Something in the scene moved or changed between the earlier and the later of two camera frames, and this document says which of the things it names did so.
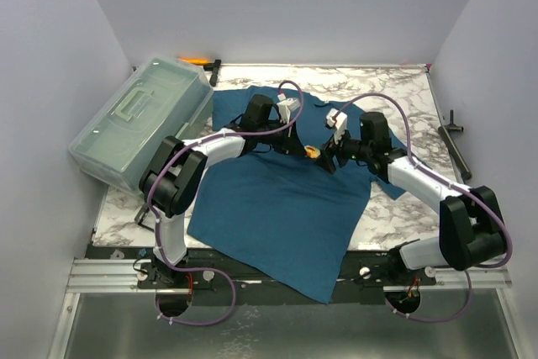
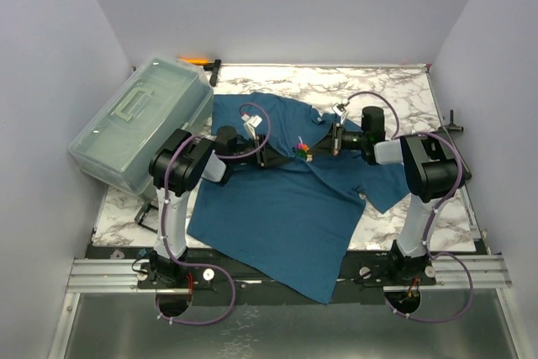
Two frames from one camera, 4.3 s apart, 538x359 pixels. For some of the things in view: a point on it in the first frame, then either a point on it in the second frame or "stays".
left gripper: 291,144 to 266,155
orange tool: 194,60 stays
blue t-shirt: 282,215 stays
